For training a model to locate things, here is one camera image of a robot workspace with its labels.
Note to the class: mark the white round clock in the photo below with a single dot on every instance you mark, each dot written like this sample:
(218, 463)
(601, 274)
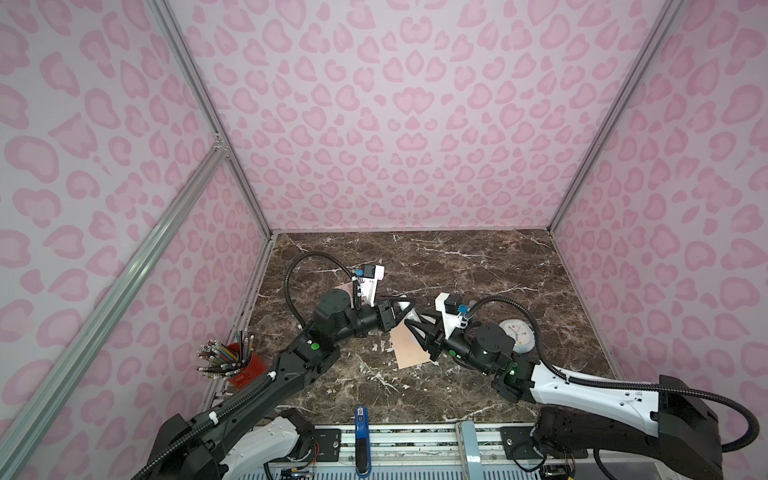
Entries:
(522, 334)

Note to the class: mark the pink desk calculator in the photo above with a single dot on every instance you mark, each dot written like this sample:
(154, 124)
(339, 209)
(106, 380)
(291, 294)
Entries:
(349, 288)

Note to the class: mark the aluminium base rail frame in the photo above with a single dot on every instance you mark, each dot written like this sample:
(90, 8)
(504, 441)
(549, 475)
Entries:
(463, 450)

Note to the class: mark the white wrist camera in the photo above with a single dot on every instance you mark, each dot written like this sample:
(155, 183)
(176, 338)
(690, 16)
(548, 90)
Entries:
(453, 312)
(364, 284)

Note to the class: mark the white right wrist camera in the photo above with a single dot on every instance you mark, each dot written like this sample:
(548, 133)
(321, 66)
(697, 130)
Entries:
(453, 312)

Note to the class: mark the blue black tool on rail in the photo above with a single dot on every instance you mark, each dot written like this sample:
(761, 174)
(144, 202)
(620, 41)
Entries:
(362, 444)

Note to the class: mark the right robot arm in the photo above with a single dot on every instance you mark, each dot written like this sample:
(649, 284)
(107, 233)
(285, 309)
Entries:
(688, 430)

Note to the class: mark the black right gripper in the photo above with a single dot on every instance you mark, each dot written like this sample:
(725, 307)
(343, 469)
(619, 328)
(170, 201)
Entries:
(434, 334)

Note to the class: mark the red pencil holder cup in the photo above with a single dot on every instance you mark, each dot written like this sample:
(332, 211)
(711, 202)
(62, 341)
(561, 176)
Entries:
(250, 372)

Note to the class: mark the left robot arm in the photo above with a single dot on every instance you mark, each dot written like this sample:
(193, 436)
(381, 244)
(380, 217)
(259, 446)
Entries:
(229, 440)

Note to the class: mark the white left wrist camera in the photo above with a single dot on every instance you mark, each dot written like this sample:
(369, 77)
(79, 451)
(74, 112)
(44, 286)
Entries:
(364, 284)

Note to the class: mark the peach pink envelope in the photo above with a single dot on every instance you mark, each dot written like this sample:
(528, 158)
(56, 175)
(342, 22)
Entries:
(407, 349)

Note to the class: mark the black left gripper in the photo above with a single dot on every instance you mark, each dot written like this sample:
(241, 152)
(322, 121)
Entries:
(385, 314)

